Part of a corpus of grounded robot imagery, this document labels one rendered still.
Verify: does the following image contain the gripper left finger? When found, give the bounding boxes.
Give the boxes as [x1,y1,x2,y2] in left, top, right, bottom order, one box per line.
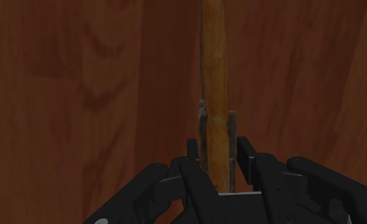
[83,99,222,224]

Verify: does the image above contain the long wooden stick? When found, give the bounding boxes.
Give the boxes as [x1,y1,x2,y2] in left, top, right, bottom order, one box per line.
[199,0,231,193]

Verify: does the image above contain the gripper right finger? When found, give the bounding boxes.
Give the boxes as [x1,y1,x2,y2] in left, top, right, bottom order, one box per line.
[227,110,367,224]

